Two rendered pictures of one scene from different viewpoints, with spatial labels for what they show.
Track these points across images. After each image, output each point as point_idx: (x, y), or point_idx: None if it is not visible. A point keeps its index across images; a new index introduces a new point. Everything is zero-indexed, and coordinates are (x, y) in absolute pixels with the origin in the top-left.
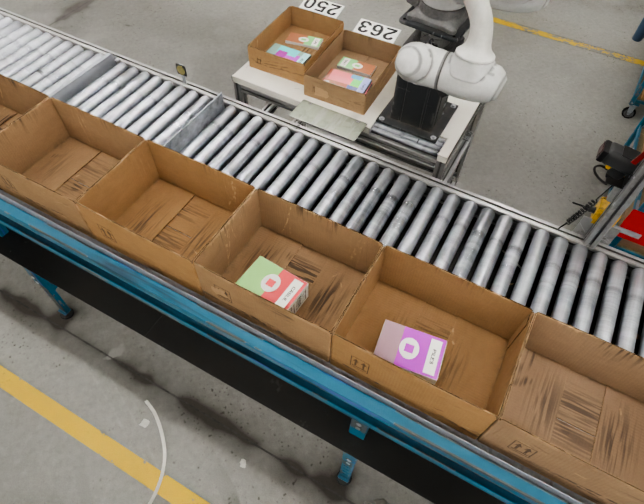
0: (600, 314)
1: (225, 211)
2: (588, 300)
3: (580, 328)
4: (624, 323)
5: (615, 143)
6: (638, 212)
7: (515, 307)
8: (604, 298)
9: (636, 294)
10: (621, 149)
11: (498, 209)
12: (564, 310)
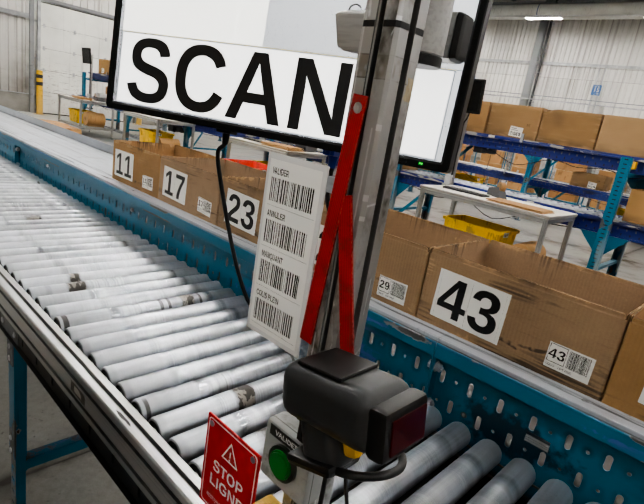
0: (366, 467)
1: None
2: (383, 482)
3: (421, 455)
4: None
5: (373, 391)
6: (251, 451)
7: None
8: (341, 484)
9: None
10: (364, 376)
11: None
12: (438, 484)
